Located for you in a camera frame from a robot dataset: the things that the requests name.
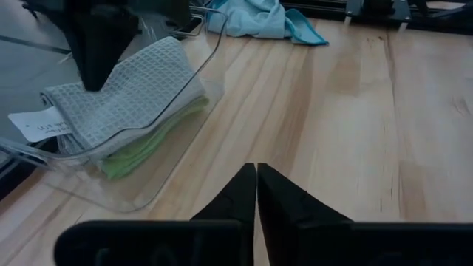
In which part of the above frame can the light blue microfiber towel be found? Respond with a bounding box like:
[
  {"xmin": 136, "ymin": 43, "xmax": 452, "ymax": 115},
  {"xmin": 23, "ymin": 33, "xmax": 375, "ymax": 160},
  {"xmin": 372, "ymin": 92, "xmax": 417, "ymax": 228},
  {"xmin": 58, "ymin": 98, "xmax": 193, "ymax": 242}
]
[{"xmin": 205, "ymin": 0, "xmax": 330, "ymax": 47}]

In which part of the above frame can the clear plastic bin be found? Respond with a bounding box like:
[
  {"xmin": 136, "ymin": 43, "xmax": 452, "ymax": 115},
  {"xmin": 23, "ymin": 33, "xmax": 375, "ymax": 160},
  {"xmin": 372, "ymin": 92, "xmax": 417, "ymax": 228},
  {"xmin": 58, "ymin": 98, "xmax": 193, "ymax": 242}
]
[{"xmin": 0, "ymin": 5, "xmax": 229, "ymax": 214}]

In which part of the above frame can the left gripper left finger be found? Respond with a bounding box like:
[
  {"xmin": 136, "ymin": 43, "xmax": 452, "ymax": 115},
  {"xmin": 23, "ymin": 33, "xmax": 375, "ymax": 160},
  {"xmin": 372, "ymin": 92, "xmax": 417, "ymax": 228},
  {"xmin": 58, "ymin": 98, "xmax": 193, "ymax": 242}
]
[{"xmin": 190, "ymin": 162, "xmax": 257, "ymax": 266}]

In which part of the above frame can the grey waffle microfiber towel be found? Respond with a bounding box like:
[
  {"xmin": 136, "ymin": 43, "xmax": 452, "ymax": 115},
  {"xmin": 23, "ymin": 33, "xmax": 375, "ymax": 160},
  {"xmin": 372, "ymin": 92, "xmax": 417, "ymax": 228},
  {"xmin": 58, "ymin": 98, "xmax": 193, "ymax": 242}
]
[{"xmin": 7, "ymin": 35, "xmax": 206, "ymax": 157}]

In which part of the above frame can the green microfiber towel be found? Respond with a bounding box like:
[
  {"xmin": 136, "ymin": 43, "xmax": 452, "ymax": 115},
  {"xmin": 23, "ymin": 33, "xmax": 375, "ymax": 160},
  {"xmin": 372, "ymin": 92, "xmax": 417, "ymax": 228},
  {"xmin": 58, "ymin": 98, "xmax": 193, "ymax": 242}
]
[{"xmin": 98, "ymin": 95, "xmax": 210, "ymax": 181}]

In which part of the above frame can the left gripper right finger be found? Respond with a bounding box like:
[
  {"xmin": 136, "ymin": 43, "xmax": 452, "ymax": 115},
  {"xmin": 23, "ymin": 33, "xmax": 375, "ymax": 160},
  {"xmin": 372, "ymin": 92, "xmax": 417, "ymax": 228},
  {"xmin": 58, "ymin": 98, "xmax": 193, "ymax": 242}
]
[{"xmin": 257, "ymin": 162, "xmax": 354, "ymax": 266}]

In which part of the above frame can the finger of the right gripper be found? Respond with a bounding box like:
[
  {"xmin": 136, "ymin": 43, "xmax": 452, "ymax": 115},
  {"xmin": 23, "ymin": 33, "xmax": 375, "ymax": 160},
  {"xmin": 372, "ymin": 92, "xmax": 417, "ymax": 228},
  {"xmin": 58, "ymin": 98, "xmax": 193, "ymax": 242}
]
[
  {"xmin": 96, "ymin": 16, "xmax": 140, "ymax": 92},
  {"xmin": 65, "ymin": 16, "xmax": 101, "ymax": 92}
]

